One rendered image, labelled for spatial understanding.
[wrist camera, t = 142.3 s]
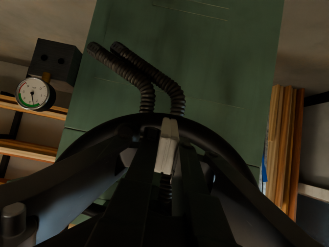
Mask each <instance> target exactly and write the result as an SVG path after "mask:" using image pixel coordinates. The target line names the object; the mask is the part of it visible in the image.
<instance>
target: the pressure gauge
mask: <svg viewBox="0 0 329 247"><path fill-rule="evenodd" d="M50 78H51V74H50V73H47V72H43V75H42V78H38V77H28V78H26V79H24V80H22V81H21V82H20V83H19V84H18V86H17V87H16V90H15V99H16V101H17V103H18V105H19V106H21V107H22V108H24V109H27V110H32V111H36V112H43V111H47V110H48V109H50V108H51V107H52V106H53V105H54V103H55V101H56V92H55V90H54V88H53V87H52V86H51V85H50V81H51V79H50ZM30 92H33V93H34V94H33V101H32V96H31V94H30ZM33 103H34V105H33Z"/></svg>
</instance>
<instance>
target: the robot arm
mask: <svg viewBox="0 0 329 247"><path fill-rule="evenodd" d="M128 167H129V169H128ZM127 170H128V171H127ZM126 172H127V173H126ZM154 172H157V173H161V172H163V173H164V174H168V175H170V174H172V176H171V180H170V184H172V216H164V215H161V214H159V213H156V212H154V211H151V210H149V209H148V206H149V200H150V194H151V188H152V180H153V174H154ZM125 173H126V175H125V178H121V179H120V181H119V183H118V185H117V187H116V189H115V191H114V193H113V195H112V197H111V199H110V201H109V203H108V205H107V207H106V210H105V212H103V213H100V214H98V215H95V216H93V217H91V218H89V219H87V220H85V221H83V222H81V223H79V224H77V225H75V226H73V227H71V228H69V229H67V230H65V231H63V232H61V231H62V230H63V229H65V228H66V227H67V226H68V225H69V224H70V223H71V222H72V221H73V220H74V219H76V218H77V217H78V216H79V215H80V214H81V213H82V212H83V211H84V210H85V209H86V208H88V207H89V206H90V205H91V204H92V203H93V202H94V201H95V200H96V199H97V198H98V197H100V196H101V195H102V194H103V193H104V192H105V191H106V190H107V189H108V188H109V187H111V186H112V185H113V184H114V183H115V182H116V181H117V180H118V179H119V178H120V177H121V176H123V175H124V174H125ZM60 232H61V233H60ZM0 247H325V246H324V245H322V244H321V243H319V242H318V241H316V240H315V239H313V238H312V237H310V236H309V235H308V234H307V233H306V232H305V231H304V230H303V229H301V228H300V227H299V226H298V225H297V224H296V223H295V222H294V221H293V220H292V219H291V218H290V217H289V216H288V215H286V214H285V213H284V212H283V211H282V210H281V209H280V208H279V207H278V206H276V205H275V204H274V203H273V202H272V201H271V200H270V199H269V198H268V197H266V196H265V195H264V194H263V193H262V192H261V191H260V190H259V189H258V188H257V187H255V186H254V185H253V184H252V183H251V182H250V181H249V180H248V179H247V178H245V177H244V176H243V175H242V174H241V173H240V172H239V171H238V170H237V169H235V168H234V167H233V166H232V165H231V164H230V163H229V162H228V161H227V160H225V159H224V158H223V157H222V156H221V155H220V154H218V153H216V152H214V151H206V152H205V154H204V156H203V155H200V154H197V152H196V149H195V147H194V146H191V144H190V140H189V139H188V138H184V137H179V131H178V124H177V120H176V119H169V118H167V117H164V118H163V122H162V127H161V130H160V129H158V128H155V127H149V126H148V127H145V128H144V133H143V138H142V140H141V142H133V137H131V136H129V135H127V134H118V135H115V136H113V137H111V138H108V139H106V140H104V141H102V142H100V143H98V144H96V145H93V146H91V147H89V148H87V149H85V150H83V151H80V152H78V153H76V154H74V155H72V156H70V157H68V158H65V159H63V160H61V161H59V162H57V163H55V164H52V165H50V166H48V167H46V168H44V169H42V170H40V171H37V172H35V173H33V174H31V175H29V176H27V177H24V178H22V179H19V180H16V181H12V182H8V183H4V184H1V185H0Z"/></svg>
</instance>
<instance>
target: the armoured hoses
mask: <svg viewBox="0 0 329 247"><path fill-rule="evenodd" d="M86 48H87V53H88V54H89V55H90V56H91V57H93V58H94V59H96V60H98V61H100V62H101V63H102V64H104V65H105V66H107V67H108V68H110V69H111V70H113V72H115V73H117V74H118V75H120V76H121V77H123V78H124V79H126V81H129V83H131V84H132V85H134V86H135V87H137V88H138V89H139V91H140V93H141V102H140V104H141V106H140V110H139V112H140V113H149V112H153V110H154V106H155V103H154V102H155V97H156V95H155V94H154V93H155V89H154V86H153V84H155V85H156V86H158V87H159V88H161V90H164V92H166V93H167V94H168V96H170V98H171V103H172V104H171V108H170V110H171V112H170V114H172V115H177V116H181V117H183V116H184V115H185V114H184V112H185V109H184V108H185V107H186V106H185V103H186V100H185V95H184V94H183V93H184V91H183V90H181V86H179V85H178V83H177V82H174V80H172V79H171V78H170V77H168V76H167V75H165V74H164V73H162V72H161V71H159V70H158V69H156V68H155V67H153V65H151V64H150V63H148V62H147V61H145V60H144V59H142V58H141V57H140V56H138V55H137V54H135V53H134V52H132V51H131V50H129V49H128V47H126V46H125V45H123V44H122V43H121V42H118V41H114V42H113V43H112V45H111V46H110V52H109V51H108V50H106V49H105V48H104V47H103V46H101V45H100V44H98V43H97V42H90V43H89V44H88V46H87V47H86ZM151 82H152V83H153V84H151ZM161 175H162V176H161V177H160V179H161V180H160V185H159V187H160V188H159V193H158V197H157V200H158V201H161V202H162V203H164V204H165V205H167V204H168V203H169V202H170V201H171V200H172V184H170V180H171V176H172V174H170V175H168V174H164V173H163V172H161Z"/></svg>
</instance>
